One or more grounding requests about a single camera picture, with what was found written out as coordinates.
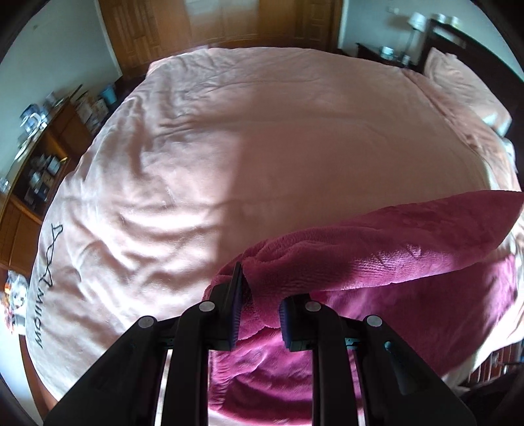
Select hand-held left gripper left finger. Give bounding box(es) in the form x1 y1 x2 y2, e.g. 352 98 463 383
43 261 246 426

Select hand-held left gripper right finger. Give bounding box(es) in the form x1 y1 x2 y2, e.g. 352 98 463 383
278 296 477 426

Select magenta fleece pants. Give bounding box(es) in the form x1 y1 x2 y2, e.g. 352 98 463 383
202 190 524 424

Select pink bed blanket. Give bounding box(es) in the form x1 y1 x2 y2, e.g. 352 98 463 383
25 47 524 404

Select colourful cloth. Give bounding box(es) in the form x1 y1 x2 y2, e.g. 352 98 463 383
2 272 31 328

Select wooden shelf cabinet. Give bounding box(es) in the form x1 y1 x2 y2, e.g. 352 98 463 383
0 96 97 283

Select wooden wardrobe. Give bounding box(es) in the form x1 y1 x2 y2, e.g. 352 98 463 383
98 0 345 79

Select dark wooden nightstand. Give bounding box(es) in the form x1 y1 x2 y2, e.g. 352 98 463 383
354 42 426 74

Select pink pillow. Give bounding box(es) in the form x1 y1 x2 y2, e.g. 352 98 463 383
423 48 512 136

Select white table lamp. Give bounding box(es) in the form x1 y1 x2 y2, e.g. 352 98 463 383
405 11 427 58

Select dark wooden headboard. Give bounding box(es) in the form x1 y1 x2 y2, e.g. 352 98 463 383
421 17 524 87

